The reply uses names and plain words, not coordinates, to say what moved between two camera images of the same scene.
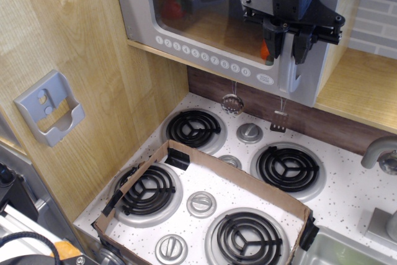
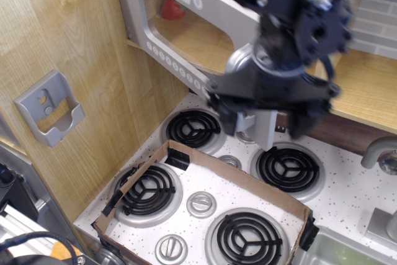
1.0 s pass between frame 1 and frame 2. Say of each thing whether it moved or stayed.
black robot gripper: moved
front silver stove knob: stayed
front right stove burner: stayed
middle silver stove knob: stayed
